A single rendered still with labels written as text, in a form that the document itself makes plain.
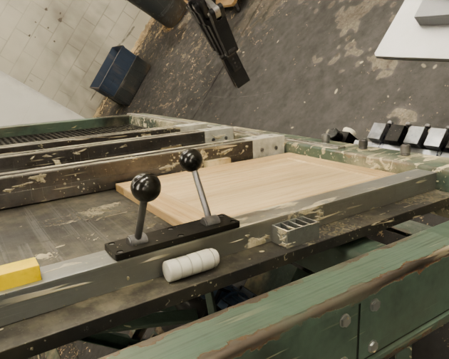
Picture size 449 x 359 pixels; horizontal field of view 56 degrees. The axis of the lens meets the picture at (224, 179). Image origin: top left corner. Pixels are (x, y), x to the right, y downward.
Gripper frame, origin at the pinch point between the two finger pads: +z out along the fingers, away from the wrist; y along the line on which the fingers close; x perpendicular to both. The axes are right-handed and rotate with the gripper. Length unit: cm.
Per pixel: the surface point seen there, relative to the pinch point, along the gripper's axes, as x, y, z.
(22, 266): -42, 28, -7
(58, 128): -58, -156, 38
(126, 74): 1, -446, 120
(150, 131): -19, -75, 34
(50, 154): -47, -50, 11
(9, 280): -44, 29, -7
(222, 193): -15.1, -0.5, 22.7
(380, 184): 11.2, 17.2, 31.1
